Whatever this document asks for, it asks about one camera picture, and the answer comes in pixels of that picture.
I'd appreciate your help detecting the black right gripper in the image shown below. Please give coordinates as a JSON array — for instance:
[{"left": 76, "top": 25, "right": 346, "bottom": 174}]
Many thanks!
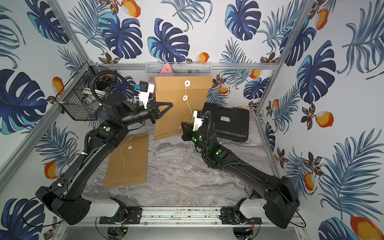
[{"left": 181, "top": 121, "right": 210, "bottom": 157}]

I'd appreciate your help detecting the brown kraft file bag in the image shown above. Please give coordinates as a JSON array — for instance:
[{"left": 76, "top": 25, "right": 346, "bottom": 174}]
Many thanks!
[
  {"left": 154, "top": 76, "right": 213, "bottom": 141},
  {"left": 103, "top": 134, "right": 149, "bottom": 189}
]

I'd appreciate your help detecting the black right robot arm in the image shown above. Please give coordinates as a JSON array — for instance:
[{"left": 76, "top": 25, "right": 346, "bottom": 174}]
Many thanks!
[{"left": 181, "top": 111, "right": 300, "bottom": 229}]

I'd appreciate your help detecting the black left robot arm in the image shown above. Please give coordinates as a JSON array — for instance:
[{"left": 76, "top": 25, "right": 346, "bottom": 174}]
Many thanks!
[{"left": 36, "top": 70, "right": 173, "bottom": 225}]

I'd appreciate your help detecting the pink triangle item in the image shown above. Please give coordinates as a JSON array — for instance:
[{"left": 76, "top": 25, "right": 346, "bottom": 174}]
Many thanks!
[{"left": 160, "top": 63, "right": 174, "bottom": 74}]

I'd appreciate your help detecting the black plastic tool case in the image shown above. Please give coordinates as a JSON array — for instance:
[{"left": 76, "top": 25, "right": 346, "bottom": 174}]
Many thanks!
[{"left": 198, "top": 102, "right": 250, "bottom": 142}]

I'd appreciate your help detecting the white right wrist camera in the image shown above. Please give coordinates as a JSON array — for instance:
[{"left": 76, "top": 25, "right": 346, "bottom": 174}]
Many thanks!
[{"left": 193, "top": 111, "right": 205, "bottom": 132}]

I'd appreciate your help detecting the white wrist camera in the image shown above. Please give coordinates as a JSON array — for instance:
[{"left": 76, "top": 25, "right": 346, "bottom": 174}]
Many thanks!
[
  {"left": 135, "top": 81, "right": 155, "bottom": 109},
  {"left": 193, "top": 111, "right": 205, "bottom": 132}
]

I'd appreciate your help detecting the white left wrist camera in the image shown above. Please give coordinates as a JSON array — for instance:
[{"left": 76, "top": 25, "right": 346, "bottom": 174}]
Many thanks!
[{"left": 135, "top": 81, "right": 155, "bottom": 109}]

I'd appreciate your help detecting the black wire basket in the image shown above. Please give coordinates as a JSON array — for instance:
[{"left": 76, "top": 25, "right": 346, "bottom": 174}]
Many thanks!
[{"left": 54, "top": 62, "right": 108, "bottom": 123}]

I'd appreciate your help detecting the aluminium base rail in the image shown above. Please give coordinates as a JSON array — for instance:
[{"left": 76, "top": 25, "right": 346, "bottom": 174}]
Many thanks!
[{"left": 59, "top": 205, "right": 304, "bottom": 228}]

